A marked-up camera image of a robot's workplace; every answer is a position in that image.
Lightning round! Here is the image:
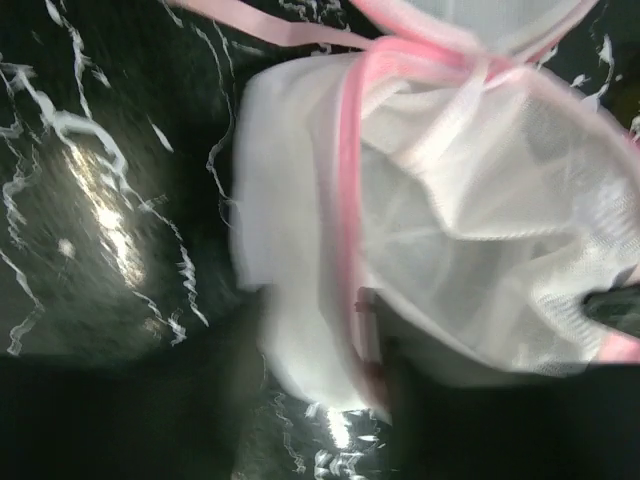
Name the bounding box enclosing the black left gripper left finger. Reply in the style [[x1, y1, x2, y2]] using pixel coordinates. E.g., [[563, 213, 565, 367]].
[[1, 294, 266, 479]]

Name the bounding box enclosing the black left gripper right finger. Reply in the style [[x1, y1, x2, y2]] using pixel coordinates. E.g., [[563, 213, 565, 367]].
[[372, 297, 639, 479]]

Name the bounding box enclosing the white pink mesh laundry bag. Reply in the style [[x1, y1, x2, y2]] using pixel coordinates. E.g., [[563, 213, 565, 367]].
[[186, 1, 639, 411]]

